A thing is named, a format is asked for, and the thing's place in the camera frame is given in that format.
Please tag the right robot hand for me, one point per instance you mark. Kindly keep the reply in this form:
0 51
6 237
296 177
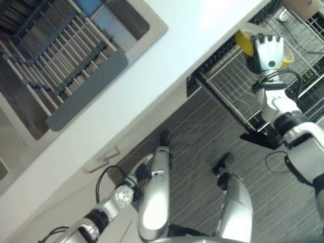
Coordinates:
267 53

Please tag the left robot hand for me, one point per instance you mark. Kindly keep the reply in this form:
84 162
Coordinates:
141 173

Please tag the yellow bowl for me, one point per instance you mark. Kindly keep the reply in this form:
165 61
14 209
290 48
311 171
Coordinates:
244 43

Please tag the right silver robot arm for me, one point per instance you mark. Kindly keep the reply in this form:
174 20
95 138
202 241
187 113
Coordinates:
291 119

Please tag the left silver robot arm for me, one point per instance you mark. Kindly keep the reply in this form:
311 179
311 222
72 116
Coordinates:
106 207

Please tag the black dishwasher door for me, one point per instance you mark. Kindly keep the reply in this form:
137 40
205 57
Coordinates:
263 140

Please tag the left silver robot leg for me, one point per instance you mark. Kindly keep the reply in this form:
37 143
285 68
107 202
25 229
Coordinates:
155 197

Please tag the silver robot leg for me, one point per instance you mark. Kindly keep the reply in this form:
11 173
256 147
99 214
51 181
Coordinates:
236 207
155 197

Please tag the white cup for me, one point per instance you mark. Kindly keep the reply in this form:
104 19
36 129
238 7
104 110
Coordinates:
283 16

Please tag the left dark robot foot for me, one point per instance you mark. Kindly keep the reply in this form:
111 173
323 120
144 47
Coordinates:
165 136

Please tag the dark robot foot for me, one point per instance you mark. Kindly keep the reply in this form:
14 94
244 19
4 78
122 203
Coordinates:
224 162
165 136

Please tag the right dark robot foot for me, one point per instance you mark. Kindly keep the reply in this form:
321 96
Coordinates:
224 162

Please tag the right silver robot leg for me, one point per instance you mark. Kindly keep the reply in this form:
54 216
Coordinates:
236 207

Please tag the roll-up dish drying rack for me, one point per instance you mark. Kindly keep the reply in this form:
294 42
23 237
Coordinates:
63 65

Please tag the steel kitchen sink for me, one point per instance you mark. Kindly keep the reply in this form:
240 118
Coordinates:
38 83

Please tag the blue sponge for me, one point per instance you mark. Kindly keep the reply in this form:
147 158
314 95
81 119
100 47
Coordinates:
87 7

